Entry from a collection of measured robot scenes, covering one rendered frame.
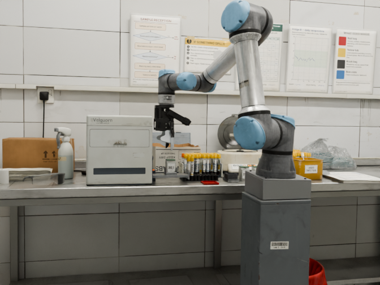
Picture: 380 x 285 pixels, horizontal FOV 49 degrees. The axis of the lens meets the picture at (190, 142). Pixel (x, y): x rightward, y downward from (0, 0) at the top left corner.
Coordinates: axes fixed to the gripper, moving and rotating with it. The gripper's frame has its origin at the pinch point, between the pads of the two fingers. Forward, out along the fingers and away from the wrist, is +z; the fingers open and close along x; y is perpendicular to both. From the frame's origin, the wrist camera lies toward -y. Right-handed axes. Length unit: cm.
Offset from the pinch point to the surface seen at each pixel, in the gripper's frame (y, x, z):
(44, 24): 61, -60, -64
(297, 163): -63, -1, 7
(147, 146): 10.7, 4.7, -1.8
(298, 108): -92, -59, -22
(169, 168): 0.7, 2.6, 8.4
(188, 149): -13.8, -24.7, 1.9
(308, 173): -68, 0, 12
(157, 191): 6.8, 8.8, 17.5
